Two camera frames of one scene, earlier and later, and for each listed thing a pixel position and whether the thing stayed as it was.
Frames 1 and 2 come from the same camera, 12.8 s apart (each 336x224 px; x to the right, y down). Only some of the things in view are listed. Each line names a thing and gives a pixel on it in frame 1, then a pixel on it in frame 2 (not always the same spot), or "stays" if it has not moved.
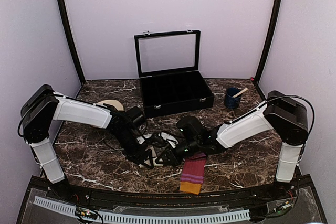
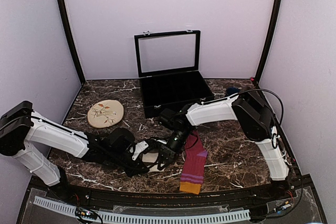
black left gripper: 136,157 → 137,168
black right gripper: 173,158 → 164,151
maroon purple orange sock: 192,174 stays
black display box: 168,64 stays
